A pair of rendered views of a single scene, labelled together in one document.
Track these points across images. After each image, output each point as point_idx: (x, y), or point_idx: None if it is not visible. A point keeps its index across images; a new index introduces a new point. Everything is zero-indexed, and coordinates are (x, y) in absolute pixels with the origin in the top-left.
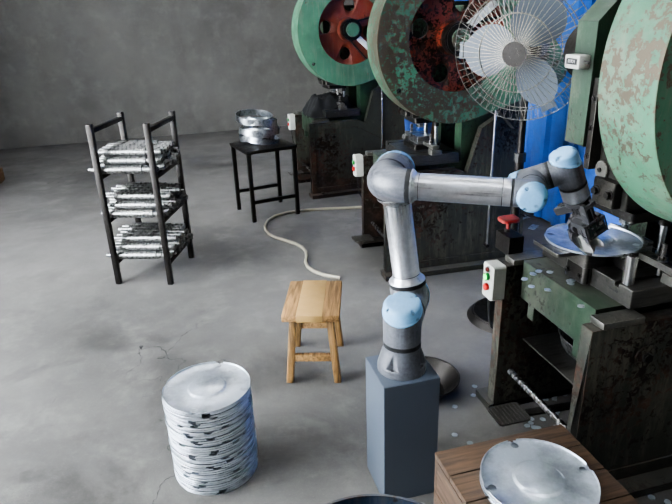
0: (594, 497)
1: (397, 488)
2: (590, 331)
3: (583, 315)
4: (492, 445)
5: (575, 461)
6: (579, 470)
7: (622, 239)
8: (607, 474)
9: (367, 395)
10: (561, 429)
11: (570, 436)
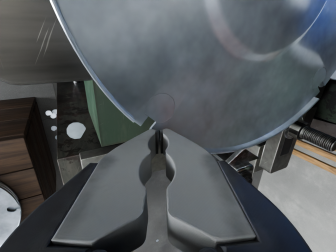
0: (7, 235)
1: None
2: (62, 180)
3: (92, 103)
4: None
5: (7, 200)
6: (6, 210)
7: (332, 23)
8: (40, 200)
9: None
10: (18, 146)
11: (25, 157)
